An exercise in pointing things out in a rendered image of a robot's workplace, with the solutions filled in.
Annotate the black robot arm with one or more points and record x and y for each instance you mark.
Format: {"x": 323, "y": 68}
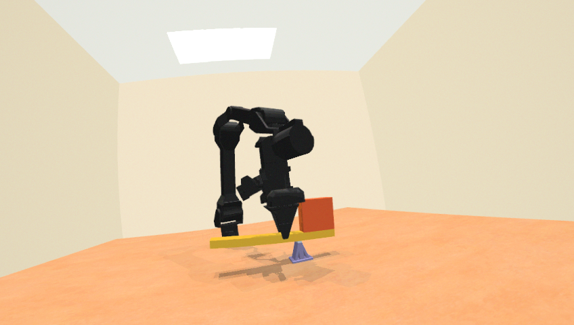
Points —
{"x": 290, "y": 139}

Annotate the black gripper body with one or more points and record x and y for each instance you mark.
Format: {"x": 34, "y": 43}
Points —
{"x": 281, "y": 192}

